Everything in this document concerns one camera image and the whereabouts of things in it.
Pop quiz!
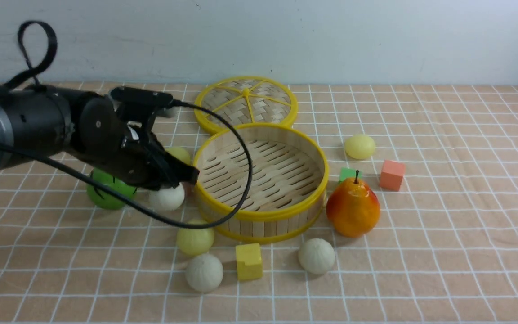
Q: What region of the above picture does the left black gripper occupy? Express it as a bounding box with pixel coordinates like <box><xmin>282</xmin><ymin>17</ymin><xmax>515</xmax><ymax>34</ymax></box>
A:
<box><xmin>72</xmin><ymin>92</ymin><xmax>200</xmax><ymax>190</ymax></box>

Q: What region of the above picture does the yellow bun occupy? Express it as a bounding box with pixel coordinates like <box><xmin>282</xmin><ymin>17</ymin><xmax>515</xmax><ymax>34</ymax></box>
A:
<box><xmin>175</xmin><ymin>228</ymin><xmax>214</xmax><ymax>257</ymax></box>
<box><xmin>165</xmin><ymin>146</ymin><xmax>192</xmax><ymax>165</ymax></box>
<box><xmin>344</xmin><ymin>135</ymin><xmax>376</xmax><ymax>160</ymax></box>

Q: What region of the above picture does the white bun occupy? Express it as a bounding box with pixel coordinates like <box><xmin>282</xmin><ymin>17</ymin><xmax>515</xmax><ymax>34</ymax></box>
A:
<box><xmin>149</xmin><ymin>183</ymin><xmax>185</xmax><ymax>213</ymax></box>
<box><xmin>298</xmin><ymin>238</ymin><xmax>336</xmax><ymax>275</ymax></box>
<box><xmin>185</xmin><ymin>254</ymin><xmax>223</xmax><ymax>293</ymax></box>

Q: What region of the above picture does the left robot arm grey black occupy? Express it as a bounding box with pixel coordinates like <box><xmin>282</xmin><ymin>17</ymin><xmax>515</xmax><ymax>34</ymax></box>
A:
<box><xmin>0</xmin><ymin>85</ymin><xmax>199</xmax><ymax>190</ymax></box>

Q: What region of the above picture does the woven bamboo steamer lid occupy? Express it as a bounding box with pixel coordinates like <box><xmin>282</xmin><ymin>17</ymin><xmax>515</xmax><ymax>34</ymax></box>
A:
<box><xmin>195</xmin><ymin>76</ymin><xmax>299</xmax><ymax>127</ymax></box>

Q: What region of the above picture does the bamboo steamer tray yellow rim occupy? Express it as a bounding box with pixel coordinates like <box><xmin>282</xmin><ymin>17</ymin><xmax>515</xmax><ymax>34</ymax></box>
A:
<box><xmin>193</xmin><ymin>123</ymin><xmax>329</xmax><ymax>244</ymax></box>

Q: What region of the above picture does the purple cube block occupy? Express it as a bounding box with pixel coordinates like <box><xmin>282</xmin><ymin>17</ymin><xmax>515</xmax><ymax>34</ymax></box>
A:
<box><xmin>181</xmin><ymin>182</ymin><xmax>193</xmax><ymax>197</ymax></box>

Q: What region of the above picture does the green toy watermelon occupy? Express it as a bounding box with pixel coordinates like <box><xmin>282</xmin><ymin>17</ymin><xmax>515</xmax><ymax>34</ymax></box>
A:
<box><xmin>86</xmin><ymin>168</ymin><xmax>137</xmax><ymax>210</ymax></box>

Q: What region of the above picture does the yellow cube block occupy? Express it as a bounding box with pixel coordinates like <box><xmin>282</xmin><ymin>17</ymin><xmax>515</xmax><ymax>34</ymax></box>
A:
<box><xmin>236</xmin><ymin>243</ymin><xmax>263</xmax><ymax>281</ymax></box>

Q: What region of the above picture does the green cube block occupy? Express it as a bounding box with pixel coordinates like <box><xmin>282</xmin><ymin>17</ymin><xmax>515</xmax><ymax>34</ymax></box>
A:
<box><xmin>338</xmin><ymin>168</ymin><xmax>362</xmax><ymax>184</ymax></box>

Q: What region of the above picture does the orange red toy pear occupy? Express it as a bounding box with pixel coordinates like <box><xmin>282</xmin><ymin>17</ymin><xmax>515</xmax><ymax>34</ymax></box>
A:
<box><xmin>326</xmin><ymin>170</ymin><xmax>381</xmax><ymax>239</ymax></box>

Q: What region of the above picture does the orange cube block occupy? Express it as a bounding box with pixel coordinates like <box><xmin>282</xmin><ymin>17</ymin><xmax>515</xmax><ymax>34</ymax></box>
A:
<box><xmin>379</xmin><ymin>160</ymin><xmax>406</xmax><ymax>192</ymax></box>

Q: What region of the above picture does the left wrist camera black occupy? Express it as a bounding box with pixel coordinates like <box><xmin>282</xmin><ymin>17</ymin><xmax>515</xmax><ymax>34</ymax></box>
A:
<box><xmin>107</xmin><ymin>86</ymin><xmax>179</xmax><ymax>131</ymax></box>

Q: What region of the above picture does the left black cable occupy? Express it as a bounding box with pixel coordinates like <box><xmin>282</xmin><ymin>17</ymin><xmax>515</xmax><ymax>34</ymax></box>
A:
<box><xmin>0</xmin><ymin>20</ymin><xmax>253</xmax><ymax>229</ymax></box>

